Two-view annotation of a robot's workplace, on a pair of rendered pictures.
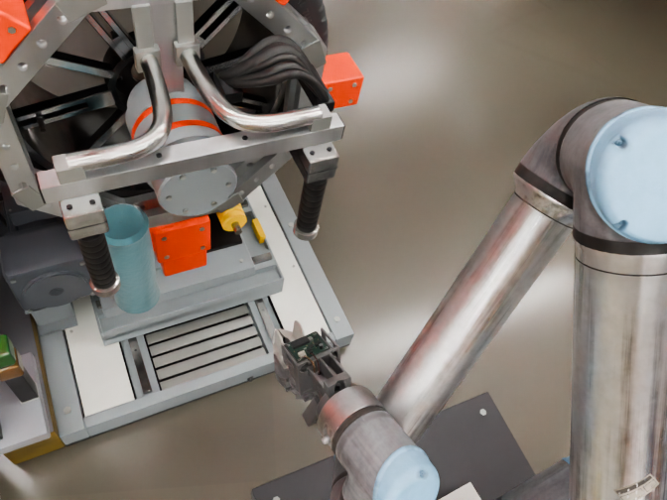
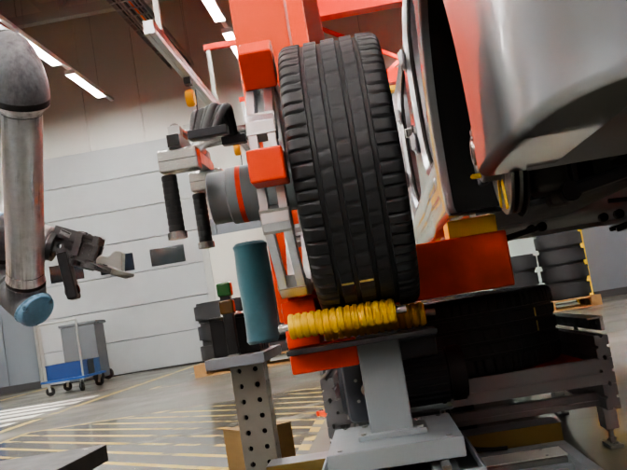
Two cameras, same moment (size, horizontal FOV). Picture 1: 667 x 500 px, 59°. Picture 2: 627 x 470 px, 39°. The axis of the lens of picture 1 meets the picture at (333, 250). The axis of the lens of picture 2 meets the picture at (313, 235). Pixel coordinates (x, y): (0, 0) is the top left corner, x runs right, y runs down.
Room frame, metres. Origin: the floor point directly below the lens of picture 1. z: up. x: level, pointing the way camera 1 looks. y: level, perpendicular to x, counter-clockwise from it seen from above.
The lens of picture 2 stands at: (2.16, -1.25, 0.54)
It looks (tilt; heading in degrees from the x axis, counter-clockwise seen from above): 5 degrees up; 131
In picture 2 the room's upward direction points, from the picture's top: 9 degrees counter-clockwise
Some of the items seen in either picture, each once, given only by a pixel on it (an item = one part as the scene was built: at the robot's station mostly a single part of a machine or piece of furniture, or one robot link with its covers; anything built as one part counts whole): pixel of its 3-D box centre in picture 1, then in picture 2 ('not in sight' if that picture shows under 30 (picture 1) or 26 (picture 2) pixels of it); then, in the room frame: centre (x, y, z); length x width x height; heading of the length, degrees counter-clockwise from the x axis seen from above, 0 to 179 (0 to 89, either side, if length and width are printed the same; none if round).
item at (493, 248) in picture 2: not in sight; (412, 241); (0.65, 0.91, 0.69); 0.52 x 0.17 x 0.35; 38
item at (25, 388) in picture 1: (13, 372); (229, 320); (0.29, 0.47, 0.55); 0.03 x 0.03 x 0.21; 38
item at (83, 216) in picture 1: (79, 199); (207, 180); (0.43, 0.34, 0.93); 0.09 x 0.05 x 0.05; 38
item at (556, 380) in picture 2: not in sight; (442, 385); (-0.05, 1.96, 0.14); 2.47 x 0.85 x 0.27; 128
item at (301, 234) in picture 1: (311, 203); (173, 205); (0.61, 0.06, 0.83); 0.04 x 0.04 x 0.16
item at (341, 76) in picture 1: (333, 81); (267, 167); (0.89, 0.09, 0.85); 0.09 x 0.08 x 0.07; 128
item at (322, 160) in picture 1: (311, 149); (179, 159); (0.64, 0.08, 0.93); 0.09 x 0.05 x 0.05; 38
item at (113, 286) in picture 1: (97, 258); (202, 218); (0.41, 0.33, 0.83); 0.04 x 0.04 x 0.16
